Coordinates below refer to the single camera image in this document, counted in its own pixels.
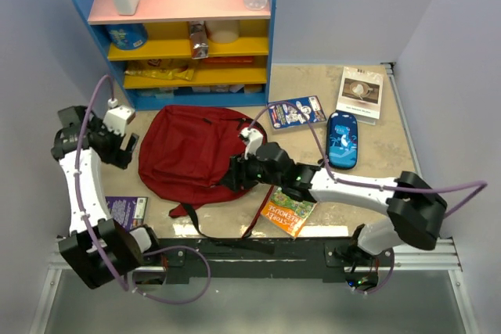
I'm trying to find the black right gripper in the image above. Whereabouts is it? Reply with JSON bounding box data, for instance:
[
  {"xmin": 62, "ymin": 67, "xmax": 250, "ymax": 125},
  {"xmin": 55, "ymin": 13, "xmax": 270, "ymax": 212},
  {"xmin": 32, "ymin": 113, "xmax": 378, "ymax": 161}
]
[{"xmin": 219, "ymin": 146, "xmax": 284, "ymax": 193}]

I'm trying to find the red backpack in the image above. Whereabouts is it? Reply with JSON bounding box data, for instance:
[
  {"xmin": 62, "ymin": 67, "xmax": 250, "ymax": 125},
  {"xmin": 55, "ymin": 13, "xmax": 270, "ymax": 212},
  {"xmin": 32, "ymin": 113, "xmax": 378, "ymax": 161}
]
[{"xmin": 138, "ymin": 105, "xmax": 254, "ymax": 229}]

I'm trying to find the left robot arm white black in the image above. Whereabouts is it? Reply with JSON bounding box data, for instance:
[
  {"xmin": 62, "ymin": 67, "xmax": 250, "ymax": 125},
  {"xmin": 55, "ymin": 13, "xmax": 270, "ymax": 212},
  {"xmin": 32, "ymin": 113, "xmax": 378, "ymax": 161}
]
[{"xmin": 51, "ymin": 102, "xmax": 162, "ymax": 289}]

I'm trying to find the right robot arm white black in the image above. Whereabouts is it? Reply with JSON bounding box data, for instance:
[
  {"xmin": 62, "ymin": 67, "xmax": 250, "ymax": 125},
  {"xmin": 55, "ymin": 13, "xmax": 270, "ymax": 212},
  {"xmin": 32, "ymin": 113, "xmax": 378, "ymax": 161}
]
[{"xmin": 221, "ymin": 142, "xmax": 447, "ymax": 266}]

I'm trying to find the yellow chips bag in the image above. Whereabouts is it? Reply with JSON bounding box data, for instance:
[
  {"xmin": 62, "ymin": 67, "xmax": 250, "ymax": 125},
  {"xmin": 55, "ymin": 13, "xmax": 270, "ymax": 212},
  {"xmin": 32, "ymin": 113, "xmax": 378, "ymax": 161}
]
[{"xmin": 124, "ymin": 59, "xmax": 198, "ymax": 81}]

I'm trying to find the blue cartoon book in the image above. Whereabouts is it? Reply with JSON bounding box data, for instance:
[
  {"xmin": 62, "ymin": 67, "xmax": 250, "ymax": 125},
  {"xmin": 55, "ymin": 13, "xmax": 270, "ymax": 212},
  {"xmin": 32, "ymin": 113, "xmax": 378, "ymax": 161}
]
[{"xmin": 268, "ymin": 95, "xmax": 326, "ymax": 130}]

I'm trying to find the orange treehouse book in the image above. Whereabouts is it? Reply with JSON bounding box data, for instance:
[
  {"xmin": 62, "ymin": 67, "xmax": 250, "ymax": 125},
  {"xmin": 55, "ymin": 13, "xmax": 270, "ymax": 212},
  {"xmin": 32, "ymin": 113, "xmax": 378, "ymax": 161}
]
[{"xmin": 261, "ymin": 188, "xmax": 317, "ymax": 238}]

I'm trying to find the purple book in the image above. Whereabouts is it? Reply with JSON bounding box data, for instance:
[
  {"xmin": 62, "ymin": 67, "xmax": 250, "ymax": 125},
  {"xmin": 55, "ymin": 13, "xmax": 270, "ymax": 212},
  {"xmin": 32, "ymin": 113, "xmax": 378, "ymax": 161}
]
[{"xmin": 105, "ymin": 196, "xmax": 148, "ymax": 232}]

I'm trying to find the blue dinosaur pencil case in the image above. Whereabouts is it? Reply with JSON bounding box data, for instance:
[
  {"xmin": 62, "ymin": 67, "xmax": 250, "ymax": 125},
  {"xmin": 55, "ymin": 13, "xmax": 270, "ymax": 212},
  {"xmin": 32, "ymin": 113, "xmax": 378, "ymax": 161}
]
[{"xmin": 326, "ymin": 110, "xmax": 359, "ymax": 170}]

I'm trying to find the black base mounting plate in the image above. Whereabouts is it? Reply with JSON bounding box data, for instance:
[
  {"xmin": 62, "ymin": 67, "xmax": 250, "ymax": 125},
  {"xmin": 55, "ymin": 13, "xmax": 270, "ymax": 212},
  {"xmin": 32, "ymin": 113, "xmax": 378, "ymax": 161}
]
[{"xmin": 160, "ymin": 237, "xmax": 391, "ymax": 283}]

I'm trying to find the blue snack can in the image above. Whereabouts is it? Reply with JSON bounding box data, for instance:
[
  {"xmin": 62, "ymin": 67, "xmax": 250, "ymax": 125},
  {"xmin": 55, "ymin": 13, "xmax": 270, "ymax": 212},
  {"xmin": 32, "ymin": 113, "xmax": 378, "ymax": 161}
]
[{"xmin": 105, "ymin": 23, "xmax": 148, "ymax": 51}]

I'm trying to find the red flat box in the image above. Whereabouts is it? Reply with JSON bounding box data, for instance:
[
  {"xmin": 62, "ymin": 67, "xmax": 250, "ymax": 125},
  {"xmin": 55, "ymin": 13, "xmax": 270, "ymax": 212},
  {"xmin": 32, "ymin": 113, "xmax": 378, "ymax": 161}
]
[{"xmin": 203, "ymin": 56, "xmax": 254, "ymax": 65}]

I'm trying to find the blue shelf unit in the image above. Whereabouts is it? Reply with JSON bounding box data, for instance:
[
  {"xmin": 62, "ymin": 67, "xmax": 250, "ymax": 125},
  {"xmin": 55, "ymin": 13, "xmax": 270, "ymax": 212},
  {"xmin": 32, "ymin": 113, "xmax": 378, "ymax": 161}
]
[{"xmin": 72, "ymin": 0, "xmax": 276, "ymax": 110}]

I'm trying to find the white coffee cover book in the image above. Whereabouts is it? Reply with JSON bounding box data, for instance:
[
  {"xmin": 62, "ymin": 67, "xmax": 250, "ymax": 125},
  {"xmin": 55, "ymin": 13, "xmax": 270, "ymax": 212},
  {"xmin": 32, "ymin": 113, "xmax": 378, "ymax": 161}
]
[{"xmin": 336, "ymin": 66, "xmax": 384, "ymax": 125}]

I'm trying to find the silver snack packet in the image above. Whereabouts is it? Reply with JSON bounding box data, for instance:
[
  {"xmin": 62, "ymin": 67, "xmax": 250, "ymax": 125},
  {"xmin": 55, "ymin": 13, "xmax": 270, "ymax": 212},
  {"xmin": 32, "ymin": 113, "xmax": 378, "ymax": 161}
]
[{"xmin": 189, "ymin": 21, "xmax": 209, "ymax": 59}]

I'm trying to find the white round container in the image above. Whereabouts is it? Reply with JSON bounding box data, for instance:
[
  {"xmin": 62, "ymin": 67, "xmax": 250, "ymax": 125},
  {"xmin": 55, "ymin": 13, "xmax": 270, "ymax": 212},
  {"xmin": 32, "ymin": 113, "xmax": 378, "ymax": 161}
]
[{"xmin": 205, "ymin": 20, "xmax": 240, "ymax": 44}]

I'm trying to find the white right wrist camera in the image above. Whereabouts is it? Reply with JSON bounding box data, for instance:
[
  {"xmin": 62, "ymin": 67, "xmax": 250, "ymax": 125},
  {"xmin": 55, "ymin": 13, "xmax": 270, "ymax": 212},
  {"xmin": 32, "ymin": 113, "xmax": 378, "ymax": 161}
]
[{"xmin": 239, "ymin": 127, "xmax": 264, "ymax": 160}]

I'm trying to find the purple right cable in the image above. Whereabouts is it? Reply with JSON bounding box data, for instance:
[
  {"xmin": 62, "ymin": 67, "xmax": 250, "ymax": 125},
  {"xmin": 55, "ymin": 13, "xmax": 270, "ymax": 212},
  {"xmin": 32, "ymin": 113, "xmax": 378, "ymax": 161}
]
[{"xmin": 250, "ymin": 101, "xmax": 488, "ymax": 296}]

